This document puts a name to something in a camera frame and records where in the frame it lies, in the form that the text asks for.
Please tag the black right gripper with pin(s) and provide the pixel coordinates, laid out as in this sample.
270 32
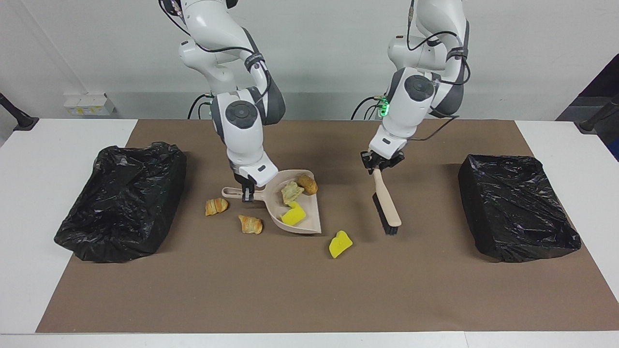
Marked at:
243 180

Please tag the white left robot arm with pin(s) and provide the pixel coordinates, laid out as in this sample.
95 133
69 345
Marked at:
411 101

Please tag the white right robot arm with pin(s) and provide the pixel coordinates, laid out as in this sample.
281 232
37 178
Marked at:
242 130

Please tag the brown table mat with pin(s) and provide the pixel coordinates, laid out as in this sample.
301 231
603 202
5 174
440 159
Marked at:
290 290

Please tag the beige plastic dustpan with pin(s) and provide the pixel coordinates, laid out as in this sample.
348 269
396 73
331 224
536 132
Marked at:
312 215

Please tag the brown bread roll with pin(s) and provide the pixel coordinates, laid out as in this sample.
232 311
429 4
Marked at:
308 184

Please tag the dark blue panel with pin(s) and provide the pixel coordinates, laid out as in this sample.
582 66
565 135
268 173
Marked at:
604 92

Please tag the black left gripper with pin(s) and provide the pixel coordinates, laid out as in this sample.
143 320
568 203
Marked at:
383 158

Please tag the bin with black trash bag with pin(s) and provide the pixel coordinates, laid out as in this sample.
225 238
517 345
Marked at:
517 208
121 203

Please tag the white power strip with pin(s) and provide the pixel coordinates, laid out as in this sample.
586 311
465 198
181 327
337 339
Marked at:
87 104

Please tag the yellow sponge piece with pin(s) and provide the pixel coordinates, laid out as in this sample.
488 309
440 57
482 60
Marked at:
293 215
340 244

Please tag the small croissant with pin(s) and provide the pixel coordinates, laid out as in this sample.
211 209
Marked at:
250 224
216 206

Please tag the pale beige bread chunk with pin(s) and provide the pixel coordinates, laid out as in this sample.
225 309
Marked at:
291 192

